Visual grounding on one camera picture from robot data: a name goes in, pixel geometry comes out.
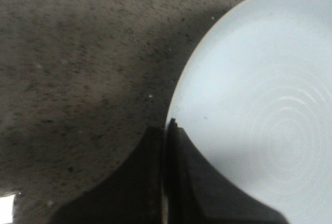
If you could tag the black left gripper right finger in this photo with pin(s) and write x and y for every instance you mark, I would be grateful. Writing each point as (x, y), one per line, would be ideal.
(198, 193)

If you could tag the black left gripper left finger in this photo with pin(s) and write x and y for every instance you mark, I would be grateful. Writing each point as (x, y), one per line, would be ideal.
(131, 194)

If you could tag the light blue round plate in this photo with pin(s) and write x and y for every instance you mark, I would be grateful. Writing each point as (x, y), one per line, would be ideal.
(255, 99)

